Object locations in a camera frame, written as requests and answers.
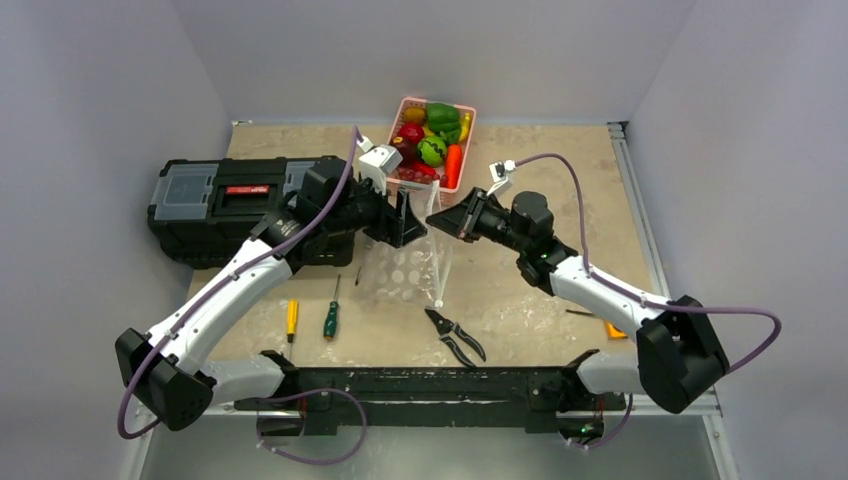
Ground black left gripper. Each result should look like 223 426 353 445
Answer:
324 171 425 246

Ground clear dotted zip top bag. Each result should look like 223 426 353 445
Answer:
358 180 456 310

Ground dark red mangosteen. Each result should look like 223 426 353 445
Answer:
390 136 420 168

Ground green striped watermelon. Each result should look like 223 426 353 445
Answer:
417 135 448 167

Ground pink perforated plastic basket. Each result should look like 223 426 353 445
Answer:
388 97 477 194

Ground red apple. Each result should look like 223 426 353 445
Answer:
396 122 427 145

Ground green bell pepper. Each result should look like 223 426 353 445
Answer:
426 102 461 133

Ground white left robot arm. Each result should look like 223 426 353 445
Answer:
115 158 427 439

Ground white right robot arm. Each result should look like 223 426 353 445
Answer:
426 188 730 414

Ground purple grape bunch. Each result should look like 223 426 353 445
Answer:
396 166 442 185

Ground red chili pepper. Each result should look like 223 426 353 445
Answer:
410 161 439 179

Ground orange carrot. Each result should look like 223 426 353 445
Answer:
444 144 463 189

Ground yellow banana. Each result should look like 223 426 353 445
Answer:
458 112 473 143

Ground brown kiwi fruit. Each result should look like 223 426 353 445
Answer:
402 106 427 125

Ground black plastic toolbox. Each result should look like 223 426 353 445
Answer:
147 156 346 270

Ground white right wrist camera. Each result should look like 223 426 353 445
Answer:
487 160 516 197

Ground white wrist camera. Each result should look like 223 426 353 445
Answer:
487 160 516 197
356 137 403 195

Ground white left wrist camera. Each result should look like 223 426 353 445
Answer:
356 137 403 195

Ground black handled pliers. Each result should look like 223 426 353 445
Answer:
424 308 487 369

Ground green handled screwdriver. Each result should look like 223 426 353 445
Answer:
323 275 341 341

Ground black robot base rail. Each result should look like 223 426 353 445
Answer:
234 364 626 438

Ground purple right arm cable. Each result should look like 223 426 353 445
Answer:
513 152 783 452

